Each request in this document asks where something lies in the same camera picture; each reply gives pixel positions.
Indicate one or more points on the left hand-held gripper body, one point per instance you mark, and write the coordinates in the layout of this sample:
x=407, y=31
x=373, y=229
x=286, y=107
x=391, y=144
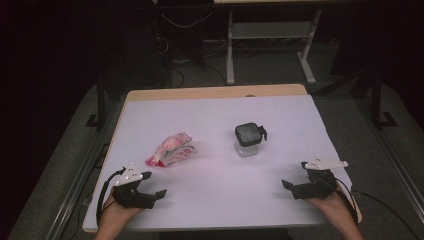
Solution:
x=128, y=196

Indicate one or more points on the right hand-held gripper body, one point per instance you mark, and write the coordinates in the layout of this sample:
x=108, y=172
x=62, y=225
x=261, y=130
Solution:
x=316, y=186

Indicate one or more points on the red and white salt bag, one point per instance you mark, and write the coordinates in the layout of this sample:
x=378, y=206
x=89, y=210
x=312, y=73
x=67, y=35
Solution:
x=170, y=150

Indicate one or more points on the clear jar with black lid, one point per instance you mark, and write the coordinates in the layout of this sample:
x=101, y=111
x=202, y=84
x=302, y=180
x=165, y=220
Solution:
x=248, y=135

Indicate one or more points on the person's left hand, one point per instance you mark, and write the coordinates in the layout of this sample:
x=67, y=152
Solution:
x=116, y=213

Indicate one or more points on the person's right hand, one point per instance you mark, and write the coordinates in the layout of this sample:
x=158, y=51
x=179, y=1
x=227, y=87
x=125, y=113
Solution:
x=330, y=205

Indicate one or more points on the white table cover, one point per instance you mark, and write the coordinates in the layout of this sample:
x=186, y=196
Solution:
x=216, y=186

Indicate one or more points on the black metal stand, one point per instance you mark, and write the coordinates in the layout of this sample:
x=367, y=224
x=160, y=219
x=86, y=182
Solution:
x=376, y=100
x=101, y=100

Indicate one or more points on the aluminium rail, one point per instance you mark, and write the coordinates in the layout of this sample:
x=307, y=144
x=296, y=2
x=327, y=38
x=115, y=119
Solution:
x=400, y=170
x=75, y=193

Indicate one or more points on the white metal desk frame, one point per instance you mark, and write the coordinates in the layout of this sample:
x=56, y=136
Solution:
x=230, y=50

